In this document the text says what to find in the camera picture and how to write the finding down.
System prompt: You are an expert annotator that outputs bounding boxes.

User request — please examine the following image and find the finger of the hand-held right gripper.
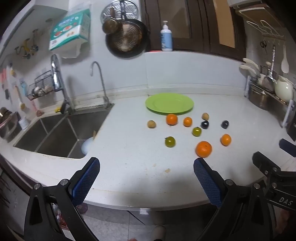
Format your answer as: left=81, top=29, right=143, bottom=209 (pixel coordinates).
left=279, top=138, right=296, bottom=158
left=252, top=152, right=281, bottom=178

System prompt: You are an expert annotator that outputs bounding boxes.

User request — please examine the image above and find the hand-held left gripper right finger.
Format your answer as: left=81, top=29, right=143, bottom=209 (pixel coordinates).
left=193, top=158, right=278, bottom=241

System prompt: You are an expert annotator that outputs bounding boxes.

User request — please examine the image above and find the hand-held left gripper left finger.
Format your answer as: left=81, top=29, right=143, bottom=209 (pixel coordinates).
left=24, top=157, right=101, bottom=241

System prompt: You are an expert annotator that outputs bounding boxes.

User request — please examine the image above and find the large mandarin orange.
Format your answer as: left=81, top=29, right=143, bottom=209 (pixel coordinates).
left=196, top=141, right=212, bottom=158
left=166, top=114, right=178, bottom=126

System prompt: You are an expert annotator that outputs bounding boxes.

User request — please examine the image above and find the green plate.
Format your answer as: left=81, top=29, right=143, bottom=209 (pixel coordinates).
left=145, top=93, right=194, bottom=115

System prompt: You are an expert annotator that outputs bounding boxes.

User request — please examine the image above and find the metal dish rack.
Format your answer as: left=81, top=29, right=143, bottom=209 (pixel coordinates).
left=244, top=75, right=294, bottom=128

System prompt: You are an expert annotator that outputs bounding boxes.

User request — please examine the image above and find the white bowl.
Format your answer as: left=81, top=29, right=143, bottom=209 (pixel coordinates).
left=81, top=137, right=95, bottom=155

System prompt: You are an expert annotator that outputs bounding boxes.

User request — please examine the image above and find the stainless steel sink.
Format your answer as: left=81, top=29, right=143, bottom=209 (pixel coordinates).
left=13, top=104, right=115, bottom=159

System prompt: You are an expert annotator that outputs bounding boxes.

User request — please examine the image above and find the stainless steel pot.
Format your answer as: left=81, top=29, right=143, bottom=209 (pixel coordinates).
left=248, top=83, right=278, bottom=111

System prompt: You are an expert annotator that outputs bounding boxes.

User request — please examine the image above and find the cream ceramic pitcher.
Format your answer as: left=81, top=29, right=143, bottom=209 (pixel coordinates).
left=274, top=75, right=294, bottom=103

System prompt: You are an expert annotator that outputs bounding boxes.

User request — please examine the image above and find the grey slipper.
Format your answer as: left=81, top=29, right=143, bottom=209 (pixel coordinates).
left=154, top=225, right=167, bottom=241

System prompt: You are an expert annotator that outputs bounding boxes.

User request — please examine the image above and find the metal ladle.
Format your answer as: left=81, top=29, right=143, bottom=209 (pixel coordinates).
left=265, top=45, right=277, bottom=85

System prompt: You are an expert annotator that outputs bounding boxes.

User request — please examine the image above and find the white rice paddle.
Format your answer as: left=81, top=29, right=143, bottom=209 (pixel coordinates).
left=281, top=45, right=289, bottom=74

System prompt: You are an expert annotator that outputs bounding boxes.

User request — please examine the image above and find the thin gooseneck faucet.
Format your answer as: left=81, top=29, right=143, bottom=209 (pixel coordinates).
left=90, top=61, right=111, bottom=109

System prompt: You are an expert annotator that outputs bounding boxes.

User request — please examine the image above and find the large chrome faucet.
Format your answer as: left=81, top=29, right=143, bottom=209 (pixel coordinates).
left=51, top=54, right=74, bottom=114

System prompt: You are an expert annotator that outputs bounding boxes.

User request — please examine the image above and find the white plastic bag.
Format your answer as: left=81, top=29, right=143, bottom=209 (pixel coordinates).
left=61, top=39, right=89, bottom=59

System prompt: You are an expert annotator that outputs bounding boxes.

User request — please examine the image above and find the dark wooden cabinet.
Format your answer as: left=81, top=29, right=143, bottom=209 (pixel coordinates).
left=141, top=0, right=247, bottom=62

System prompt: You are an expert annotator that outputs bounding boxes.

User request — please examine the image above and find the yellow toy bicycle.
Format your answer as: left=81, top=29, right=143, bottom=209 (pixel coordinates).
left=14, top=29, right=39, bottom=58

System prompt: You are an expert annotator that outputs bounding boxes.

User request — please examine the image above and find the black frying pan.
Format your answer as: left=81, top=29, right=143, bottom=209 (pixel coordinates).
left=105, top=0, right=149, bottom=58

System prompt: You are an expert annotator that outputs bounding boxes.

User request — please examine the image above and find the white pump bottle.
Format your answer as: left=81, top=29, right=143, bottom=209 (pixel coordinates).
left=161, top=20, right=173, bottom=52

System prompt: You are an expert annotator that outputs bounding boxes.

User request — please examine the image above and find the green white tissue pack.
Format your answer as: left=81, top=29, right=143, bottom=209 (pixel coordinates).
left=48, top=9, right=91, bottom=51

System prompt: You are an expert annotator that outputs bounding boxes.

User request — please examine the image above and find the small brass saucepan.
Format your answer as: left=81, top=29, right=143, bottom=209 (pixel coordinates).
left=102, top=7, right=122, bottom=35

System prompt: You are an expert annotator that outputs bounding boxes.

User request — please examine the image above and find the round metal steamer plate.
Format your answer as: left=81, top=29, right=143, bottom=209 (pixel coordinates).
left=100, top=0, right=139, bottom=24

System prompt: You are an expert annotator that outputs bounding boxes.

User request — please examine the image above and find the white handled knife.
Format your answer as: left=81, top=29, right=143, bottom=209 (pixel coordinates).
left=243, top=58, right=259, bottom=70
left=239, top=65, right=257, bottom=76

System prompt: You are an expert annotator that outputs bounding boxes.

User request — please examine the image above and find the black wire wall basket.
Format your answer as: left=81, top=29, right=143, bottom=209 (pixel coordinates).
left=26, top=71, right=61, bottom=101

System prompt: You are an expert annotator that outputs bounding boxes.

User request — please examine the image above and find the white wall hook rack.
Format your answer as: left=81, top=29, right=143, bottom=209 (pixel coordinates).
left=246, top=20, right=286, bottom=40

